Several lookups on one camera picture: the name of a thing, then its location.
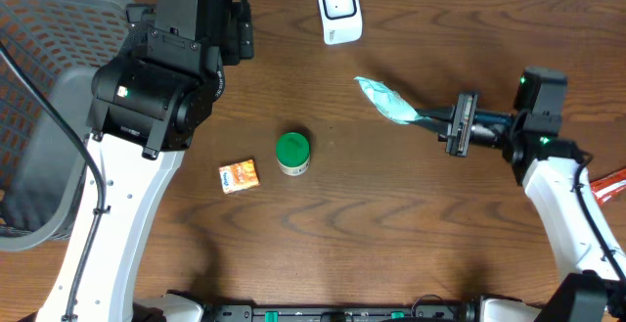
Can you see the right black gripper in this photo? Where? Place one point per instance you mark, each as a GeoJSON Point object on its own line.
{"type": "Point", "coordinates": [457, 132]}

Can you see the white wet wipes pack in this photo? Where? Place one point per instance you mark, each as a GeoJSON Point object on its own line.
{"type": "Point", "coordinates": [388, 102]}

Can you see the green lid jar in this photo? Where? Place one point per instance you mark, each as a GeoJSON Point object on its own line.
{"type": "Point", "coordinates": [293, 153]}

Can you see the red orange snack bag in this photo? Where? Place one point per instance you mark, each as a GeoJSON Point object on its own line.
{"type": "Point", "coordinates": [609, 187]}

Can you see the small orange box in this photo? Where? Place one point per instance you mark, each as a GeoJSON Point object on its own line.
{"type": "Point", "coordinates": [238, 176]}

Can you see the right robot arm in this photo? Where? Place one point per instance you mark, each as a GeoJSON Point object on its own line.
{"type": "Point", "coordinates": [553, 175]}

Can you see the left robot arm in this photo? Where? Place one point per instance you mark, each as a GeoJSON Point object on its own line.
{"type": "Point", "coordinates": [147, 103]}

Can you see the grey plastic mesh basket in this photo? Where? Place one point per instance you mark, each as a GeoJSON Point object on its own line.
{"type": "Point", "coordinates": [58, 44]}

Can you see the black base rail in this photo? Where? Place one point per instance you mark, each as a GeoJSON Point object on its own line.
{"type": "Point", "coordinates": [426, 310]}

